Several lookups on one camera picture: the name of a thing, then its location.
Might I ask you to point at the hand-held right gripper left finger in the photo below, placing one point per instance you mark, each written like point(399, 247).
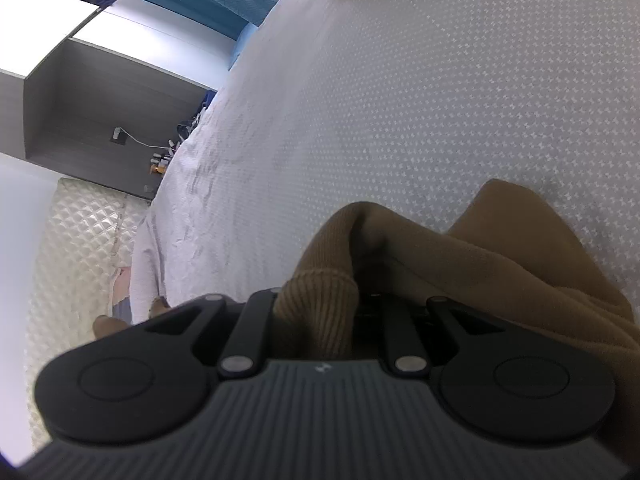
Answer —
point(255, 320)

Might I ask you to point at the white crinkled duvet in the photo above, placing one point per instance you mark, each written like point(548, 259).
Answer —
point(200, 200)

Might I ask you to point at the grey wardrobe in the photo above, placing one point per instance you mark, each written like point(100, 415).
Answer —
point(100, 90)

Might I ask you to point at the group of small bottles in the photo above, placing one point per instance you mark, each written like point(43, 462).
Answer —
point(162, 162)

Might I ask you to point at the cream quilted headboard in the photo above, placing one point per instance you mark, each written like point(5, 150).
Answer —
point(75, 260)

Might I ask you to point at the wall socket with charger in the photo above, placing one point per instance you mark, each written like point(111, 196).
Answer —
point(118, 136)

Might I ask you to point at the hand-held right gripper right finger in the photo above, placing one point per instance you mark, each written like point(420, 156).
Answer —
point(400, 330)

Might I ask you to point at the brown zip hoodie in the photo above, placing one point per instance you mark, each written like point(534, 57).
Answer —
point(450, 270)

